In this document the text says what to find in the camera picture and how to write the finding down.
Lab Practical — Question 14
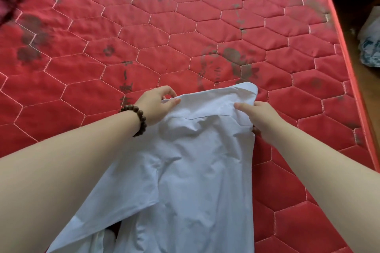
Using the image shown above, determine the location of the person's left forearm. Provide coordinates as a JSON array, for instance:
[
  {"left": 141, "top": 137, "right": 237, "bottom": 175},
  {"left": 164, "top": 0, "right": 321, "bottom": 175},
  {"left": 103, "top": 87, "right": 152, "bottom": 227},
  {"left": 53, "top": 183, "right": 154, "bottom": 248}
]
[{"left": 0, "top": 110, "right": 143, "bottom": 253}]

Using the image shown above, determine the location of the person's right forearm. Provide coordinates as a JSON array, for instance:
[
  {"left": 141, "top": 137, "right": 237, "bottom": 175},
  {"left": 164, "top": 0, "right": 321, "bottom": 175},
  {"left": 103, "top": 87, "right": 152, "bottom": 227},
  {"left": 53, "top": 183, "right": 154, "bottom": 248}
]
[{"left": 272, "top": 124, "right": 380, "bottom": 253}]

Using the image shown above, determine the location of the red quilted mattress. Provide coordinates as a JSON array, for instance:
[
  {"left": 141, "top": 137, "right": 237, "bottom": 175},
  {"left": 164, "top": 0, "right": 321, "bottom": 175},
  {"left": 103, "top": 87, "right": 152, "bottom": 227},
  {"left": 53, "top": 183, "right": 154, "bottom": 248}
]
[{"left": 0, "top": 0, "right": 380, "bottom": 253}]

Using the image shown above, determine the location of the light blue shirt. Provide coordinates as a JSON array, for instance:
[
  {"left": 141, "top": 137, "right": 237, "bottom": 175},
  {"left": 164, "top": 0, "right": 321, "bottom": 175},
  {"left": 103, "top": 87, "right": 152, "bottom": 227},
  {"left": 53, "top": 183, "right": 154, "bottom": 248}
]
[{"left": 46, "top": 81, "right": 259, "bottom": 253}]

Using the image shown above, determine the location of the dark bead bracelet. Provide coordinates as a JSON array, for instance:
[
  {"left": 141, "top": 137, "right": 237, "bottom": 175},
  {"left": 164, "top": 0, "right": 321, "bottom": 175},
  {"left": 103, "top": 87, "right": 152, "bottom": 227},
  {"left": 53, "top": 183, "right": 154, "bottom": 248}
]
[{"left": 119, "top": 104, "right": 148, "bottom": 138}]

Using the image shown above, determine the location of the person's left hand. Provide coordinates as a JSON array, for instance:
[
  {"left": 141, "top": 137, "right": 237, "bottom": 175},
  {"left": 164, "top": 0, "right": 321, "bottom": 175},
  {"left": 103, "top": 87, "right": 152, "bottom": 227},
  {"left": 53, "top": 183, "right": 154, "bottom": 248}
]
[{"left": 135, "top": 85, "right": 181, "bottom": 127}]

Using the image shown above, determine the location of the white plastic bag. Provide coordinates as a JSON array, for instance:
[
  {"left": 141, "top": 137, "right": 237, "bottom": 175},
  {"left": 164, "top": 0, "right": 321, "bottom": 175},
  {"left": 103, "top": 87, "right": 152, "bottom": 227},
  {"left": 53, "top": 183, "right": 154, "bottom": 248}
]
[{"left": 357, "top": 6, "right": 380, "bottom": 68}]

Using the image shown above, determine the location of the person's right hand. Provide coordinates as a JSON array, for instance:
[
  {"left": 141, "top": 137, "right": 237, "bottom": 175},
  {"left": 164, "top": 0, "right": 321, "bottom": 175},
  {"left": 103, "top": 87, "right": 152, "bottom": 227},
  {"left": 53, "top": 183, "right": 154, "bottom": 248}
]
[{"left": 234, "top": 100, "right": 290, "bottom": 147}]

